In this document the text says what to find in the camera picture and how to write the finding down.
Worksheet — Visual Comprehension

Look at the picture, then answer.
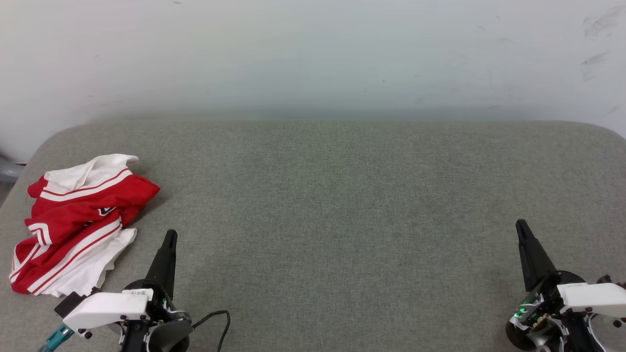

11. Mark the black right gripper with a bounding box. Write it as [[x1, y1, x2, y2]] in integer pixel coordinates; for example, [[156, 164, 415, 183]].
[[505, 219, 609, 352]]

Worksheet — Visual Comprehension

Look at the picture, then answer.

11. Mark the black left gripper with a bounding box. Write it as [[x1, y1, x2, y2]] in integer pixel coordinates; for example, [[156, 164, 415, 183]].
[[119, 229, 193, 352]]

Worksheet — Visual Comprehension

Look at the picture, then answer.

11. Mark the red white Bulls jersey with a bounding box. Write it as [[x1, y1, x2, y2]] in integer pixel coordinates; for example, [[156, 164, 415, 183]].
[[9, 154, 161, 298]]

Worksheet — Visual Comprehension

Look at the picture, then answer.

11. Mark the grey object beside sofa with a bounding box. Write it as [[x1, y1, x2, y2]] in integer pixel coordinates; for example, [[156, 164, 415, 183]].
[[0, 155, 26, 183]]

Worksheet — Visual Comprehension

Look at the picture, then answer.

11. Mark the grey fabric sofa cushion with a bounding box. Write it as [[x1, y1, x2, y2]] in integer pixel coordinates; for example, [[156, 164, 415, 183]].
[[0, 121, 626, 352]]

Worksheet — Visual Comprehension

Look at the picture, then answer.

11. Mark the teal left camera connector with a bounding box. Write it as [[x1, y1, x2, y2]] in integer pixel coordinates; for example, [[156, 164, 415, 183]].
[[36, 325, 75, 352]]

